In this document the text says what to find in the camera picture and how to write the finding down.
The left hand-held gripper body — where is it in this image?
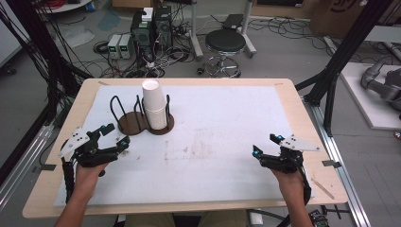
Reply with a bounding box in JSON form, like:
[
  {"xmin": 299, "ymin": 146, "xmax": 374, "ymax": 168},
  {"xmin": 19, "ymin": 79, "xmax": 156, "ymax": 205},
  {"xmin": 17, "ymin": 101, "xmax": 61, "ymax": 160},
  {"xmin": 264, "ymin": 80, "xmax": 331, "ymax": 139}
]
[{"xmin": 58, "ymin": 127, "xmax": 123, "ymax": 168}]

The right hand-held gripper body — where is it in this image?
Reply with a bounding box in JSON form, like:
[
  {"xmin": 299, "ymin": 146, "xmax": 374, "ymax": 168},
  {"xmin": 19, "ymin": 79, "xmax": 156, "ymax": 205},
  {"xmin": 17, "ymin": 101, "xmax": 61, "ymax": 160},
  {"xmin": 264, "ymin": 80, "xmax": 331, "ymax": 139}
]
[{"xmin": 259, "ymin": 134, "xmax": 321, "ymax": 175}]

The person's left hand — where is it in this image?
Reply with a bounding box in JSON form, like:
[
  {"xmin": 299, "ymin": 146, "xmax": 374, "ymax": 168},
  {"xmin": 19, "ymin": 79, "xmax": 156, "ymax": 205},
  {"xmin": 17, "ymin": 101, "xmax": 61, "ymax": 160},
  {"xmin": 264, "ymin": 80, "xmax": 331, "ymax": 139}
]
[{"xmin": 74, "ymin": 161, "xmax": 110, "ymax": 202}]

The person's right hand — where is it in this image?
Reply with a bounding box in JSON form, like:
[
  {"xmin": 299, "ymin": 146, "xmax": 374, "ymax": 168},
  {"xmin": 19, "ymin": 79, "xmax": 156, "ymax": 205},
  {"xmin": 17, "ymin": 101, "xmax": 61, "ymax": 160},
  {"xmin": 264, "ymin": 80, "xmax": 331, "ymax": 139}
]
[{"xmin": 270, "ymin": 168, "xmax": 306, "ymax": 204}]

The white paper cup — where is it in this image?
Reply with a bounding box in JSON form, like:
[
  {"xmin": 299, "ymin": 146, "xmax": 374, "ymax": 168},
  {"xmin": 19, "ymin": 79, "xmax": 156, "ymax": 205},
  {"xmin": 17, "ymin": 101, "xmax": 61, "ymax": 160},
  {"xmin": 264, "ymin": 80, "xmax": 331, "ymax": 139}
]
[
  {"xmin": 141, "ymin": 79, "xmax": 166, "ymax": 112},
  {"xmin": 143, "ymin": 105, "xmax": 168, "ymax": 131}
]

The thin wooden stick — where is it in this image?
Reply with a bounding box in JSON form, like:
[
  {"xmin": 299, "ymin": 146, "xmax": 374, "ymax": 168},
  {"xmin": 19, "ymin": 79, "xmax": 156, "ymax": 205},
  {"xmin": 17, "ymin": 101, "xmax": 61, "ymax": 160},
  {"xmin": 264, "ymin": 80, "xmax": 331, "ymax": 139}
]
[{"xmin": 310, "ymin": 177, "xmax": 336, "ymax": 201}]

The white table mat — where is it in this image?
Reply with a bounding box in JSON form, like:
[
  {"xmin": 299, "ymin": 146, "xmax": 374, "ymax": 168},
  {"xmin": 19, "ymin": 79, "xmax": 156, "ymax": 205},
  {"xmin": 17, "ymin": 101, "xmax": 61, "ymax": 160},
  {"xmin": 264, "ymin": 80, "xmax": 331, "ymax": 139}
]
[{"xmin": 54, "ymin": 84, "xmax": 316, "ymax": 208}]

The green circuit board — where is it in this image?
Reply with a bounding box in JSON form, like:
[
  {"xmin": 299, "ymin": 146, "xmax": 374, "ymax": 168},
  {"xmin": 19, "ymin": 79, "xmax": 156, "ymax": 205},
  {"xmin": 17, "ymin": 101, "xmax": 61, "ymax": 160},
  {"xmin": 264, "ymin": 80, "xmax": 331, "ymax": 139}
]
[{"xmin": 307, "ymin": 209, "xmax": 330, "ymax": 227}]

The grey power supply unit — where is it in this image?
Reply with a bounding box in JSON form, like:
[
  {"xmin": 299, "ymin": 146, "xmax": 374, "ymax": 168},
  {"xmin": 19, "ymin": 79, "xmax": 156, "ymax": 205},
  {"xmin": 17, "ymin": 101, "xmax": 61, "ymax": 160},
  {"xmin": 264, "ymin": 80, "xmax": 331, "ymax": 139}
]
[
  {"xmin": 119, "ymin": 33, "xmax": 135, "ymax": 60},
  {"xmin": 107, "ymin": 33, "xmax": 123, "ymax": 60}
]

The white platform board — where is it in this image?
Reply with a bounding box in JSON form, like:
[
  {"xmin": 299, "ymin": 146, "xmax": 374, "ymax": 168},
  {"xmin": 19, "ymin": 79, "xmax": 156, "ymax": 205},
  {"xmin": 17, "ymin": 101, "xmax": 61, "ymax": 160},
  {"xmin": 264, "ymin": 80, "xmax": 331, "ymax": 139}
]
[{"xmin": 340, "ymin": 61, "xmax": 401, "ymax": 131}]

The black computer tower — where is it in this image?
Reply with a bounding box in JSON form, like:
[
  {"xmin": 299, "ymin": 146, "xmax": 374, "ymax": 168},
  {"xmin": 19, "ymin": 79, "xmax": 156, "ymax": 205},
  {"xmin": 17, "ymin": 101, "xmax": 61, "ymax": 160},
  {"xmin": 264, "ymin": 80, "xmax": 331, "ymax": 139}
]
[
  {"xmin": 130, "ymin": 9, "xmax": 156, "ymax": 61},
  {"xmin": 153, "ymin": 5, "xmax": 174, "ymax": 49}
]

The black round stool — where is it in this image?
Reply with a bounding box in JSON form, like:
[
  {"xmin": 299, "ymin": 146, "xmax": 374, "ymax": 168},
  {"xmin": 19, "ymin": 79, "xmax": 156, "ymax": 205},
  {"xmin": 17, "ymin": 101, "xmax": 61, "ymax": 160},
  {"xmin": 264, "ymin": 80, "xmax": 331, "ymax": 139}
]
[{"xmin": 203, "ymin": 28, "xmax": 248, "ymax": 79}]

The white stand leg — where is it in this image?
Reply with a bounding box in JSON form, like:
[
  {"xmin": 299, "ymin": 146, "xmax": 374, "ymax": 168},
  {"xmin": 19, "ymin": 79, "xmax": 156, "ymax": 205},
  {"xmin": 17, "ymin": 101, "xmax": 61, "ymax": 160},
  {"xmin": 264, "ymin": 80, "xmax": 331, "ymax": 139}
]
[
  {"xmin": 188, "ymin": 0, "xmax": 205, "ymax": 61},
  {"xmin": 239, "ymin": 0, "xmax": 257, "ymax": 59}
]

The white box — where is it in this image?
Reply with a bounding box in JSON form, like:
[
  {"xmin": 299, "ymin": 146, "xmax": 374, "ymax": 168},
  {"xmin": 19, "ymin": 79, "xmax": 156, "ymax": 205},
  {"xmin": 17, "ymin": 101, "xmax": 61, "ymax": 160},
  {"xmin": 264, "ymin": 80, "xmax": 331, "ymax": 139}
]
[{"xmin": 141, "ymin": 7, "xmax": 155, "ymax": 23}]

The black flat device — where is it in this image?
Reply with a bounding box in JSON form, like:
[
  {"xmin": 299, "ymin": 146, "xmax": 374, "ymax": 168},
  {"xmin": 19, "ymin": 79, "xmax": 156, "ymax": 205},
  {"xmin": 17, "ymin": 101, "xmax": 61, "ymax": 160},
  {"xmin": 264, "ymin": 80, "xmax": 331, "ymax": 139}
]
[{"xmin": 221, "ymin": 13, "xmax": 244, "ymax": 31}]

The cardboard box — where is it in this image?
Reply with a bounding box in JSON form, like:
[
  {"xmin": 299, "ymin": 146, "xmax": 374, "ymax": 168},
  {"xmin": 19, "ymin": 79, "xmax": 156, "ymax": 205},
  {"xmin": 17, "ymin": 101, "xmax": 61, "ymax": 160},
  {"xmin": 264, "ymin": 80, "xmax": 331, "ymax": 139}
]
[{"xmin": 309, "ymin": 0, "xmax": 393, "ymax": 40}]

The brown cup holder with black wires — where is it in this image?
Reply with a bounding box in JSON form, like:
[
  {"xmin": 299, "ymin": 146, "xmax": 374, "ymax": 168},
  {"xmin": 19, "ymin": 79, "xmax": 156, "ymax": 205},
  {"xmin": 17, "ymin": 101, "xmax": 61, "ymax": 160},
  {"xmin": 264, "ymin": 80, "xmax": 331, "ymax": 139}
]
[{"xmin": 109, "ymin": 94, "xmax": 175, "ymax": 137}]

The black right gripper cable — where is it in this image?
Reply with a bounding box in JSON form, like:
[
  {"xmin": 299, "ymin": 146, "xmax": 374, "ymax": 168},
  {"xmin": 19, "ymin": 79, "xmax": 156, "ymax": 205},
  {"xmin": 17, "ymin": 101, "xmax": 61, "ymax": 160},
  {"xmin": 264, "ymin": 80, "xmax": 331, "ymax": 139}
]
[{"xmin": 298, "ymin": 166, "xmax": 313, "ymax": 207}]

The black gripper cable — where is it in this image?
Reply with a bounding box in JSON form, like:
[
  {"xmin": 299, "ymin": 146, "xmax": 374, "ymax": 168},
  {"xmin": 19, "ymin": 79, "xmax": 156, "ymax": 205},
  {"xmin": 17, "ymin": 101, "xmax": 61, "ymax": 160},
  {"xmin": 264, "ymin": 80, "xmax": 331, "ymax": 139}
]
[
  {"xmin": 61, "ymin": 156, "xmax": 76, "ymax": 204},
  {"xmin": 298, "ymin": 166, "xmax": 313, "ymax": 207}
]

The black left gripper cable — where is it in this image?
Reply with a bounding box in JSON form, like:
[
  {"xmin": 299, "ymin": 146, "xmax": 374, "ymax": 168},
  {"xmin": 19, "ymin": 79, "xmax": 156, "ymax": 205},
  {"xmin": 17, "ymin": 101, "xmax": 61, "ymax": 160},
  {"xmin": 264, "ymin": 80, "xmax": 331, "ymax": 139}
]
[{"xmin": 61, "ymin": 156, "xmax": 76, "ymax": 204}]

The aluminium rail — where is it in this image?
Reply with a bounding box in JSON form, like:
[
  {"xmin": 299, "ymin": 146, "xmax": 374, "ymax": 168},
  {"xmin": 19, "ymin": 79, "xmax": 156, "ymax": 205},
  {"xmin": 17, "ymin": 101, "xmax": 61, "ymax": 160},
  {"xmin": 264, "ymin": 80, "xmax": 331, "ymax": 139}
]
[
  {"xmin": 0, "ymin": 124, "xmax": 55, "ymax": 211},
  {"xmin": 302, "ymin": 97, "xmax": 373, "ymax": 227}
]

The tangle of floor cables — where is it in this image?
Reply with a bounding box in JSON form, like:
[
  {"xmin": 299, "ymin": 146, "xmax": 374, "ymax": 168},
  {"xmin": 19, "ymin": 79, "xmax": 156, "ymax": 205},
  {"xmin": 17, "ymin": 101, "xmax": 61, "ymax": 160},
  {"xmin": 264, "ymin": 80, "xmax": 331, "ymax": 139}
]
[{"xmin": 93, "ymin": 37, "xmax": 193, "ymax": 79}]

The black frame post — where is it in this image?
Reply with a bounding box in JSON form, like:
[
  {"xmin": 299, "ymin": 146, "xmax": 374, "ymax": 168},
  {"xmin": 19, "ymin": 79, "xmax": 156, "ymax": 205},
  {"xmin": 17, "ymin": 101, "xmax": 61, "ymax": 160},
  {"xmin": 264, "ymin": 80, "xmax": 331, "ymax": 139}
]
[
  {"xmin": 294, "ymin": 0, "xmax": 401, "ymax": 137},
  {"xmin": 5, "ymin": 0, "xmax": 93, "ymax": 127}
]

